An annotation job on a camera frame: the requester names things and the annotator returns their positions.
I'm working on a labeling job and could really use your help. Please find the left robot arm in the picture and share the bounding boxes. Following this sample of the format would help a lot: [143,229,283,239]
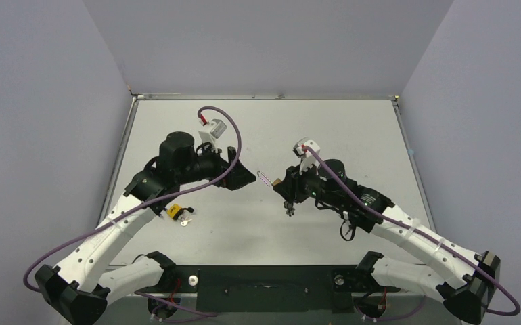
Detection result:
[35,131,256,324]

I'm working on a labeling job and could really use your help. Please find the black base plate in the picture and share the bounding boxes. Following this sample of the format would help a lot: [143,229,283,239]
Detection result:
[142,265,396,313]

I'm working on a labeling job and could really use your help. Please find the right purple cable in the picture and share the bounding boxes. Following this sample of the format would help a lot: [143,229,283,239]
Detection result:
[302,144,521,317]

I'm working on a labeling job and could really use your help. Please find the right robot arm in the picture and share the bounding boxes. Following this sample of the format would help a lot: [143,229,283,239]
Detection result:
[272,159,501,324]

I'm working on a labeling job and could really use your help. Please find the brass padlock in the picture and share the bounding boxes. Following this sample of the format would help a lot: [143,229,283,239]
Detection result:
[256,170,281,187]

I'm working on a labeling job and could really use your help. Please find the black key bunch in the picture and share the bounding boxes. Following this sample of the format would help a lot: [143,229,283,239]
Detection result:
[284,201,295,217]

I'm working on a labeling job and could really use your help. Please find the purple cable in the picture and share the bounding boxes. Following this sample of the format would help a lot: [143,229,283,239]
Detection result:
[22,106,243,293]
[302,144,521,317]

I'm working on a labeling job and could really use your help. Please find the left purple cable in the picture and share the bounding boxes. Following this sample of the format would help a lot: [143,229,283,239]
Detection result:
[22,106,243,293]

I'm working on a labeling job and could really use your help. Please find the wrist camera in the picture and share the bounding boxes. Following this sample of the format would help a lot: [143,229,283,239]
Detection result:
[293,137,320,175]
[198,119,227,144]

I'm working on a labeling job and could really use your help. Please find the yellow padlock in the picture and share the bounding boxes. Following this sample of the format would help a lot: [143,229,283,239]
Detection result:
[166,204,195,221]

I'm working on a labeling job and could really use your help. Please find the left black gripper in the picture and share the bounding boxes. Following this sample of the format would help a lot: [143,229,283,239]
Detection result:
[177,141,256,190]

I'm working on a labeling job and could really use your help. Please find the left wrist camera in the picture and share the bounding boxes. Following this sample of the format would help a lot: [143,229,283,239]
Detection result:
[198,119,227,144]

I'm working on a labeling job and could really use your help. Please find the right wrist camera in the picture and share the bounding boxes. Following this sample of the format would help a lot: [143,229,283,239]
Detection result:
[293,137,320,175]

